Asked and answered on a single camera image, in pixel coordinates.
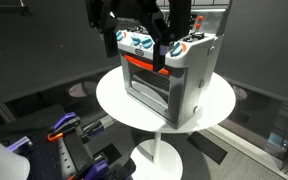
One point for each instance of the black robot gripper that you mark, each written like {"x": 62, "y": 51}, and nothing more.
{"x": 104, "y": 16}

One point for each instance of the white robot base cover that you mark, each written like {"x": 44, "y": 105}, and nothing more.
{"x": 12, "y": 165}

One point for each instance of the grey toy stove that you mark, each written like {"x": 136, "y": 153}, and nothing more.
{"x": 175, "y": 92}

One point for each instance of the orange round stove button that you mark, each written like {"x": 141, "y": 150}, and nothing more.
{"x": 200, "y": 18}

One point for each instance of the purple and black clamp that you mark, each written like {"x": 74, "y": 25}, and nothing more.
{"x": 69, "y": 123}

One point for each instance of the round white side table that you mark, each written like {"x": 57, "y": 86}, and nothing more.
{"x": 156, "y": 159}

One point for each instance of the purple clamp lower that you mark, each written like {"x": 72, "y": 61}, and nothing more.
{"x": 100, "y": 171}

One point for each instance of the black perforated mounting board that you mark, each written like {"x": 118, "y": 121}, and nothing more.
{"x": 60, "y": 159}

